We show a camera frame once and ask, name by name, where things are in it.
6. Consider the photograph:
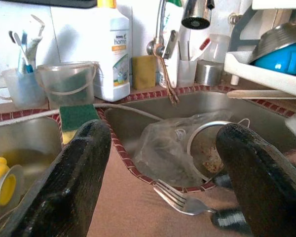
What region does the clear plastic mug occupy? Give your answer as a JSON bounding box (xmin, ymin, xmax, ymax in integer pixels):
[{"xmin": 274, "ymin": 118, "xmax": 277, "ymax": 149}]
[{"xmin": 0, "ymin": 68, "xmax": 46, "ymax": 109}]

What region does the green scouring pad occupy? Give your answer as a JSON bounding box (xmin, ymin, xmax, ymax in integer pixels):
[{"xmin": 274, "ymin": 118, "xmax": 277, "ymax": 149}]
[{"xmin": 48, "ymin": 74, "xmax": 92, "ymax": 104}]

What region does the chrome sink faucet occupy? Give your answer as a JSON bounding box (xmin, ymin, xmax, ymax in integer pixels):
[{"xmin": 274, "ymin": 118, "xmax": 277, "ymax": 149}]
[{"xmin": 147, "ymin": 0, "xmax": 215, "ymax": 59}]

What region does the clear plastic bucket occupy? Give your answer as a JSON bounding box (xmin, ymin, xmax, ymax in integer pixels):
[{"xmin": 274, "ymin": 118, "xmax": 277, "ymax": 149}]
[{"xmin": 36, "ymin": 61, "xmax": 101, "ymax": 109}]

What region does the frosted plastic cup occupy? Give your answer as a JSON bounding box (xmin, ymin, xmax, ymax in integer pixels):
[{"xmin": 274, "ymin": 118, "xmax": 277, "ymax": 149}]
[{"xmin": 209, "ymin": 34, "xmax": 231, "ymax": 64}]

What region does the dirty steel pot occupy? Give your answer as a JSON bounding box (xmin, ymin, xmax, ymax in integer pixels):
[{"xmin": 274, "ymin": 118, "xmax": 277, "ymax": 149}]
[{"xmin": 186, "ymin": 120, "xmax": 252, "ymax": 182}]

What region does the green yellow sponge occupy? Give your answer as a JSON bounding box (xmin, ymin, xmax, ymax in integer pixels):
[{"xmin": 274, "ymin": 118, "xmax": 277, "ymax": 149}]
[{"xmin": 59, "ymin": 103, "xmax": 101, "ymax": 145}]

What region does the hanging dark pan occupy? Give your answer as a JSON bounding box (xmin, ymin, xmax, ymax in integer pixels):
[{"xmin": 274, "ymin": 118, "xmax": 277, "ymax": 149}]
[{"xmin": 4, "ymin": 0, "xmax": 98, "ymax": 9}]

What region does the clear plastic bag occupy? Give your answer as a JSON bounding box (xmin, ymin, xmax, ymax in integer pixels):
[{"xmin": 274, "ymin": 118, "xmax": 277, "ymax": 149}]
[{"xmin": 133, "ymin": 111, "xmax": 234, "ymax": 187}]

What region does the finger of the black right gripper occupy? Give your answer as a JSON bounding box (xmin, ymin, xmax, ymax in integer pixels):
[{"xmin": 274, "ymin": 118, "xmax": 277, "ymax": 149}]
[
  {"xmin": 211, "ymin": 209, "xmax": 254, "ymax": 235},
  {"xmin": 213, "ymin": 172, "xmax": 234, "ymax": 190}
]

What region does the plain yellow sponge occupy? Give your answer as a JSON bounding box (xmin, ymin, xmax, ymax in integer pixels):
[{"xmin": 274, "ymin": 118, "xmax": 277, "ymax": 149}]
[{"xmin": 132, "ymin": 55, "xmax": 156, "ymax": 90}]

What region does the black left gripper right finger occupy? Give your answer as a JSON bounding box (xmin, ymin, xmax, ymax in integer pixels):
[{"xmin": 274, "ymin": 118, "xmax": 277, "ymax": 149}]
[{"xmin": 216, "ymin": 123, "xmax": 296, "ymax": 237}]

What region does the stainless steel sink basin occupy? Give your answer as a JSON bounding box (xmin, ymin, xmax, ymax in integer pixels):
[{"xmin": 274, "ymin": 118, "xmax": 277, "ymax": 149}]
[
  {"xmin": 105, "ymin": 90, "xmax": 296, "ymax": 192},
  {"xmin": 0, "ymin": 116, "xmax": 65, "ymax": 237}
]

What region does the white dish rack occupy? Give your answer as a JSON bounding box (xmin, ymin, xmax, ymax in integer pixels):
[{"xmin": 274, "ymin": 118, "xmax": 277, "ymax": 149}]
[{"xmin": 223, "ymin": 0, "xmax": 296, "ymax": 92}]

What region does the white toothpaste tube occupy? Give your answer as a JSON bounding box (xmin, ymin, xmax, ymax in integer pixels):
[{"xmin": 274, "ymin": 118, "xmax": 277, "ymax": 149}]
[{"xmin": 26, "ymin": 14, "xmax": 45, "ymax": 65}]

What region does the white head toothbrush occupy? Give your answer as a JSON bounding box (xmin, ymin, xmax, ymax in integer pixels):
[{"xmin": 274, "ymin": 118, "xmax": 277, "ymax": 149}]
[{"xmin": 13, "ymin": 32, "xmax": 34, "ymax": 74}]

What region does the black bristle blue toothbrush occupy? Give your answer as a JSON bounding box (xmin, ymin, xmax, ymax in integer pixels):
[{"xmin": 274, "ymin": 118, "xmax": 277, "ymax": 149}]
[{"xmin": 8, "ymin": 31, "xmax": 24, "ymax": 74}]

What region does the white detergent bottle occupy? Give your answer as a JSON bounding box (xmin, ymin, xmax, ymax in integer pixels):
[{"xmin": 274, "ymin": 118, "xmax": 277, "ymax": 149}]
[{"xmin": 93, "ymin": 0, "xmax": 132, "ymax": 102}]

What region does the bright blue bowl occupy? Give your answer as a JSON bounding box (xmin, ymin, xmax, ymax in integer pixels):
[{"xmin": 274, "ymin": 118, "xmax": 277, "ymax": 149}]
[{"xmin": 254, "ymin": 44, "xmax": 296, "ymax": 76}]

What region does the clear utensil cup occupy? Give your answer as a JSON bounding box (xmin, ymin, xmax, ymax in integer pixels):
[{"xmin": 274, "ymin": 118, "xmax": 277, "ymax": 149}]
[{"xmin": 178, "ymin": 59, "xmax": 198, "ymax": 87}]

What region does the grey white flexible hose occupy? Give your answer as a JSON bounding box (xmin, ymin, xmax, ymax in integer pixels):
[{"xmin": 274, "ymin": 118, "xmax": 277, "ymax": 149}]
[{"xmin": 0, "ymin": 103, "xmax": 163, "ymax": 129}]

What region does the brown twine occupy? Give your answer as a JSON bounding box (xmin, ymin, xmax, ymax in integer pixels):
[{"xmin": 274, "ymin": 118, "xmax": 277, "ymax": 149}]
[{"xmin": 154, "ymin": 44, "xmax": 180, "ymax": 106}]

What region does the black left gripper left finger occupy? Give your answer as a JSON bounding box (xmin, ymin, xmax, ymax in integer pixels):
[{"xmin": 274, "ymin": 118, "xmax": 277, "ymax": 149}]
[{"xmin": 0, "ymin": 119, "xmax": 111, "ymax": 237}]

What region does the ribbed steel bowl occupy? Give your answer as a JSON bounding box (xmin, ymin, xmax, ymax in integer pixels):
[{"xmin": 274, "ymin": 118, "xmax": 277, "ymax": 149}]
[{"xmin": 251, "ymin": 22, "xmax": 296, "ymax": 62}]

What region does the steel cup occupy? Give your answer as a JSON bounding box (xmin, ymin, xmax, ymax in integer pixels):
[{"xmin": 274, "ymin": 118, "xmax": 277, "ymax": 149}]
[{"xmin": 195, "ymin": 60, "xmax": 225, "ymax": 86}]

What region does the steel fork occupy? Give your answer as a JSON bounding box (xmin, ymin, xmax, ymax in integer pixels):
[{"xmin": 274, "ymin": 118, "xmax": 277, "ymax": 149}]
[{"xmin": 152, "ymin": 180, "xmax": 217, "ymax": 217}]

